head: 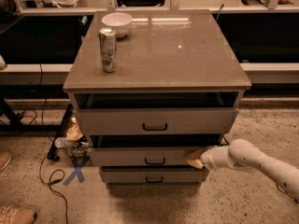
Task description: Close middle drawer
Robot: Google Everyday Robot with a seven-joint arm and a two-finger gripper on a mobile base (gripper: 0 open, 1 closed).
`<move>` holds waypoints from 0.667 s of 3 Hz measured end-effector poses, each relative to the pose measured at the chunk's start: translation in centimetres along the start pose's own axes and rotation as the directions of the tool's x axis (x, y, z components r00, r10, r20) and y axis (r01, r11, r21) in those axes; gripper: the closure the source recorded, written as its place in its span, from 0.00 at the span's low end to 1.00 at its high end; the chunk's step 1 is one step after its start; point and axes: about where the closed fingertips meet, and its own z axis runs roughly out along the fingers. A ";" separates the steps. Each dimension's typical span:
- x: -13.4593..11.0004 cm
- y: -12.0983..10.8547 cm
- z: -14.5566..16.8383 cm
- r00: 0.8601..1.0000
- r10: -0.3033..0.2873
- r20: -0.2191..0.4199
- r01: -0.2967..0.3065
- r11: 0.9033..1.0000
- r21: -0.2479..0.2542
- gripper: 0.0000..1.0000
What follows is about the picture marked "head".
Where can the padded gripper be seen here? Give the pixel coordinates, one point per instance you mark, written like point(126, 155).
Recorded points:
point(209, 160)

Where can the grey drawer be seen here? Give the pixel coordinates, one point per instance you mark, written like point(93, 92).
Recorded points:
point(153, 176)
point(156, 121)
point(148, 150)

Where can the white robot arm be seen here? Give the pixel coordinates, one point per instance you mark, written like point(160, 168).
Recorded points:
point(242, 155)

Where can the grey bottom drawer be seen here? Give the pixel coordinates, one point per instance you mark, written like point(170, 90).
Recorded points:
point(153, 176)

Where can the grey drawer cabinet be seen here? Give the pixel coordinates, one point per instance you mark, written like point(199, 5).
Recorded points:
point(169, 59)

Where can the grey top drawer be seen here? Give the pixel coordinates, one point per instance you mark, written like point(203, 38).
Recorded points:
point(156, 121)

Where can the blue tape cross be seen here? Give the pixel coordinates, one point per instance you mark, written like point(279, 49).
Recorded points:
point(78, 164)

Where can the black leaning board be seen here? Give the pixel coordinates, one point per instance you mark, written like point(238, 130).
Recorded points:
point(60, 133)

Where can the silver drink can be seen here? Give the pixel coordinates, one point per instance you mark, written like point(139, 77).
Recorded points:
point(108, 49)

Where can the white ceramic bowl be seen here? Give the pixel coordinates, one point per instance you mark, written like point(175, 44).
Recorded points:
point(119, 21)

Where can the tan shoe lower left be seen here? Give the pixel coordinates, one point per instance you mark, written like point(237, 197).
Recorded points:
point(13, 215)

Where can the wire basket with snacks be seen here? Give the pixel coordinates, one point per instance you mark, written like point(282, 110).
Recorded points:
point(74, 143)

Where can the white low shelf rail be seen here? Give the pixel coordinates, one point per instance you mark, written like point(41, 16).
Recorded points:
point(30, 74)

